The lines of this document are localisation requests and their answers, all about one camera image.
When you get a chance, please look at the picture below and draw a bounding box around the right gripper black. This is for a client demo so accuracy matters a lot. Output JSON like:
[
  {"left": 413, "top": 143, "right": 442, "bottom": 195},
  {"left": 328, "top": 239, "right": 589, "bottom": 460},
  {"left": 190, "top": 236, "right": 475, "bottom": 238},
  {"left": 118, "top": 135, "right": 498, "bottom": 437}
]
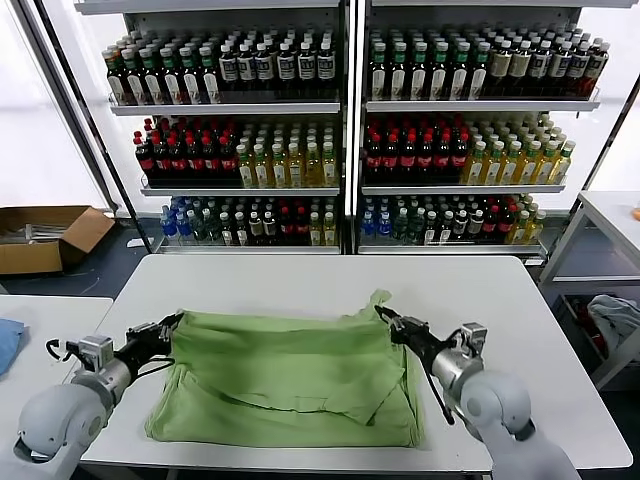
[{"left": 374, "top": 304, "right": 444, "bottom": 364}]

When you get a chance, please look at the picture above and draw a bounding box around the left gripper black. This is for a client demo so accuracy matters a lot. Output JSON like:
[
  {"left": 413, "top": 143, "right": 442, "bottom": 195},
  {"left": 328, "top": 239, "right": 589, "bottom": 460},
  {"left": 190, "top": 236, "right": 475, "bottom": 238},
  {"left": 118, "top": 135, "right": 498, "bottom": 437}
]
[{"left": 118, "top": 311, "right": 184, "bottom": 374}]

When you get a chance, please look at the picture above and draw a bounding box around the green t-shirt with red print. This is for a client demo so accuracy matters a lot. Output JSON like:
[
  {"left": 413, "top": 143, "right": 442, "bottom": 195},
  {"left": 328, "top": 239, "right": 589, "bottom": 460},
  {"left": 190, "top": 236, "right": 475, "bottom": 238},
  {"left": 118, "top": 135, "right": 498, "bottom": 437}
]
[{"left": 144, "top": 288, "right": 426, "bottom": 449}]

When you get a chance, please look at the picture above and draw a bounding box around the beige-label dark drink bottle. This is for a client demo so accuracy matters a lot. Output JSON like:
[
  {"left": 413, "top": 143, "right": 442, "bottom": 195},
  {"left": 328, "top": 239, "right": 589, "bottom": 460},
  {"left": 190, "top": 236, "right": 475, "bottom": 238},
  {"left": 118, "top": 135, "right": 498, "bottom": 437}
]
[
  {"left": 452, "top": 208, "right": 469, "bottom": 246},
  {"left": 490, "top": 40, "right": 514, "bottom": 97},
  {"left": 262, "top": 209, "right": 279, "bottom": 247},
  {"left": 248, "top": 209, "right": 265, "bottom": 247},
  {"left": 467, "top": 208, "right": 484, "bottom": 246},
  {"left": 510, "top": 40, "right": 533, "bottom": 97}
]

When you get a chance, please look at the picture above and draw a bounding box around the red-cap cola bottle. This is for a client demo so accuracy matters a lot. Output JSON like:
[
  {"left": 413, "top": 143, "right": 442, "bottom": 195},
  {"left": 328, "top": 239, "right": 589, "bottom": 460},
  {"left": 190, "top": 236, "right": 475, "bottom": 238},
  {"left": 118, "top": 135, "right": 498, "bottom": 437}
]
[
  {"left": 202, "top": 137, "right": 222, "bottom": 184},
  {"left": 185, "top": 137, "right": 205, "bottom": 184},
  {"left": 452, "top": 133, "right": 471, "bottom": 182},
  {"left": 483, "top": 205, "right": 499, "bottom": 246},
  {"left": 436, "top": 133, "right": 455, "bottom": 182},
  {"left": 418, "top": 133, "right": 438, "bottom": 182},
  {"left": 151, "top": 137, "right": 173, "bottom": 184},
  {"left": 382, "top": 133, "right": 402, "bottom": 182},
  {"left": 278, "top": 205, "right": 294, "bottom": 247},
  {"left": 219, "top": 137, "right": 240, "bottom": 184},
  {"left": 293, "top": 205, "right": 309, "bottom": 247},
  {"left": 364, "top": 133, "right": 384, "bottom": 182},
  {"left": 498, "top": 205, "right": 515, "bottom": 246},
  {"left": 400, "top": 133, "right": 420, "bottom": 182},
  {"left": 168, "top": 137, "right": 189, "bottom": 184},
  {"left": 134, "top": 137, "right": 156, "bottom": 184}
]

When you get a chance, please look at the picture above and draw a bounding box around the brown cardboard box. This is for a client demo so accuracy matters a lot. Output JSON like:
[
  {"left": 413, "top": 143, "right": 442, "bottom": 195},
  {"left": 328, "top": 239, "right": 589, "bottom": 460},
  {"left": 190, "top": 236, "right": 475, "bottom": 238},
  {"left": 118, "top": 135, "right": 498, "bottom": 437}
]
[{"left": 0, "top": 205, "right": 117, "bottom": 276}]

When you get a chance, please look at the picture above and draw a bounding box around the metal rods bundle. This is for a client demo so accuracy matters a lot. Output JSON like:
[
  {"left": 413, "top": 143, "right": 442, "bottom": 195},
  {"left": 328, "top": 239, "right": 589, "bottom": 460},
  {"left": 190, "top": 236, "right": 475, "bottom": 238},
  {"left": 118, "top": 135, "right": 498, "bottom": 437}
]
[{"left": 24, "top": 224, "right": 69, "bottom": 242}]

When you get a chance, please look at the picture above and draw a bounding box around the blue folded cloth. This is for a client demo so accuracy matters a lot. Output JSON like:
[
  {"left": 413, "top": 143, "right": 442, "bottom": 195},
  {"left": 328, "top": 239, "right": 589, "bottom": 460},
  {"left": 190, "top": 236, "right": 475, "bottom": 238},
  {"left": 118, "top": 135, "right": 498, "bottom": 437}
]
[{"left": 0, "top": 317, "right": 30, "bottom": 377}]

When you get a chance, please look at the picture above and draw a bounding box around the black slanted pole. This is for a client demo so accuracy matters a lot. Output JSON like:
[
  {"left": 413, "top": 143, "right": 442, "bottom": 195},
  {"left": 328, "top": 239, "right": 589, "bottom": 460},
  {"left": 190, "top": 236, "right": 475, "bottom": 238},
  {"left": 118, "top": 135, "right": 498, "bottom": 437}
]
[
  {"left": 30, "top": 0, "right": 154, "bottom": 251},
  {"left": 574, "top": 79, "right": 640, "bottom": 221}
]

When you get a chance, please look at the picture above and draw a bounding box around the red garment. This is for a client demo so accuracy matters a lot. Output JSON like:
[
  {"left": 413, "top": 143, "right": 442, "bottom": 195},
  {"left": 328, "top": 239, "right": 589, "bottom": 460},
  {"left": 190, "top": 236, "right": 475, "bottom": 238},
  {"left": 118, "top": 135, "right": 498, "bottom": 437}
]
[{"left": 574, "top": 298, "right": 610, "bottom": 360}]

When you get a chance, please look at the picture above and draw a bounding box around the pale blue cloth pile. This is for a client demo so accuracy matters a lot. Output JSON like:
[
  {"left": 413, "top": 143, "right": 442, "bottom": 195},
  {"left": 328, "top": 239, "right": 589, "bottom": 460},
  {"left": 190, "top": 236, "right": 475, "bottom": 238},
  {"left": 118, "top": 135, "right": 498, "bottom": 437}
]
[{"left": 587, "top": 294, "right": 640, "bottom": 359}]

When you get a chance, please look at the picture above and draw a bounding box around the white metal shelf rack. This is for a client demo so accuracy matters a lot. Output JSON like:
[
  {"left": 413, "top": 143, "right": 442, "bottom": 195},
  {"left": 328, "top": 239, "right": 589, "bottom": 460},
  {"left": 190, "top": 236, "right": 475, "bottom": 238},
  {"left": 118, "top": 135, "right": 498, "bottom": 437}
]
[
  {"left": 352, "top": 0, "right": 601, "bottom": 259},
  {"left": 74, "top": 0, "right": 351, "bottom": 256}
]

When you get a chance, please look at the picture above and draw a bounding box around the green-cap dark tea bottle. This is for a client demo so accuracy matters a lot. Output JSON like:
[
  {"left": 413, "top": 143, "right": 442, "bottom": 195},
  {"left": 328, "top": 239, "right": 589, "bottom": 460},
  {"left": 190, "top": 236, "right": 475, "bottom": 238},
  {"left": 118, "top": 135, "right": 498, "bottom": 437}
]
[
  {"left": 449, "top": 43, "right": 470, "bottom": 100},
  {"left": 468, "top": 43, "right": 491, "bottom": 100},
  {"left": 124, "top": 49, "right": 146, "bottom": 106},
  {"left": 162, "top": 48, "right": 184, "bottom": 106},
  {"left": 181, "top": 47, "right": 203, "bottom": 106},
  {"left": 429, "top": 43, "right": 450, "bottom": 100},
  {"left": 409, "top": 43, "right": 430, "bottom": 100},
  {"left": 107, "top": 49, "right": 127, "bottom": 106},
  {"left": 199, "top": 47, "right": 222, "bottom": 105},
  {"left": 142, "top": 48, "right": 165, "bottom": 106},
  {"left": 369, "top": 43, "right": 389, "bottom": 100},
  {"left": 389, "top": 43, "right": 409, "bottom": 100}
]

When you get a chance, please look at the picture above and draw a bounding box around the dark red drink bottle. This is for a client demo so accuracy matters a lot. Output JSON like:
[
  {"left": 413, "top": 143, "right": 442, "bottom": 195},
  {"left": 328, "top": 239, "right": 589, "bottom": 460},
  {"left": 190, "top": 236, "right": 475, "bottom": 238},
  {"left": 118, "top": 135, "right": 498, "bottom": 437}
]
[{"left": 583, "top": 43, "right": 610, "bottom": 99}]

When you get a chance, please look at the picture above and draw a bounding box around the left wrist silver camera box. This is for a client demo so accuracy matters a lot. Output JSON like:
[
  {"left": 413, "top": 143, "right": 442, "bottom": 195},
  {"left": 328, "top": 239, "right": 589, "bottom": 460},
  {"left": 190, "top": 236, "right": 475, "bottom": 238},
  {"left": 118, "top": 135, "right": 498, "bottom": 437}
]
[{"left": 77, "top": 335, "right": 116, "bottom": 374}]

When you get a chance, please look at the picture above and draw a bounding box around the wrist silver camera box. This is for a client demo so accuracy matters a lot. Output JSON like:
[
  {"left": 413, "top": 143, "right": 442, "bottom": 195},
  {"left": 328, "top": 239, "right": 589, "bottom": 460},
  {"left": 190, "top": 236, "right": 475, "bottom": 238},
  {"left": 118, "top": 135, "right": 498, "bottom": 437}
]
[
  {"left": 77, "top": 335, "right": 116, "bottom": 374},
  {"left": 458, "top": 322, "right": 489, "bottom": 362}
]

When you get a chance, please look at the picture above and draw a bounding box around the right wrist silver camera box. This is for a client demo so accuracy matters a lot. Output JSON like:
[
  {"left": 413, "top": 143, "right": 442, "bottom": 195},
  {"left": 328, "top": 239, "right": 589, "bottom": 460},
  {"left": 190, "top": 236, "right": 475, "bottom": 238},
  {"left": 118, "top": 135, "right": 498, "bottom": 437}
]
[{"left": 458, "top": 322, "right": 489, "bottom": 362}]

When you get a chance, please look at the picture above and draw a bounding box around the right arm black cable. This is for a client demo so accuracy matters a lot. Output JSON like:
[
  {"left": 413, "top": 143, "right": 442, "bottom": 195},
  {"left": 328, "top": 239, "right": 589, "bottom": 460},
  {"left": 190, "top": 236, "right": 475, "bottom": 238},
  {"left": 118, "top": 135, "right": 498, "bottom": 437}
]
[{"left": 418, "top": 357, "right": 457, "bottom": 427}]

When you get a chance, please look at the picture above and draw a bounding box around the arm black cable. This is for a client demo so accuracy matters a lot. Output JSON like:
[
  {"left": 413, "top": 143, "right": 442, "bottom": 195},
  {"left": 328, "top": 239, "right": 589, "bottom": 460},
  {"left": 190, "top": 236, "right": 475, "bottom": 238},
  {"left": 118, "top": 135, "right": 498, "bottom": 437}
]
[
  {"left": 45, "top": 338, "right": 81, "bottom": 362},
  {"left": 418, "top": 357, "right": 457, "bottom": 427}
]

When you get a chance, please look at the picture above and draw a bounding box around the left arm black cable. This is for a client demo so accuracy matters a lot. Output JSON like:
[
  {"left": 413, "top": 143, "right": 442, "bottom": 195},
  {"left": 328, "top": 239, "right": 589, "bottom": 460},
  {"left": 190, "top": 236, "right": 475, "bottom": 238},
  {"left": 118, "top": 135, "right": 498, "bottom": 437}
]
[{"left": 45, "top": 338, "right": 81, "bottom": 362}]

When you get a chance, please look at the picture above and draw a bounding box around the white metal-frame side table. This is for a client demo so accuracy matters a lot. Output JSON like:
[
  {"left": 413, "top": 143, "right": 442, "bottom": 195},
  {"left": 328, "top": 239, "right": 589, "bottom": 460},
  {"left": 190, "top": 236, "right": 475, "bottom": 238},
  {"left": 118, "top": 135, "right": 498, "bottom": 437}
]
[{"left": 538, "top": 190, "right": 640, "bottom": 391}]

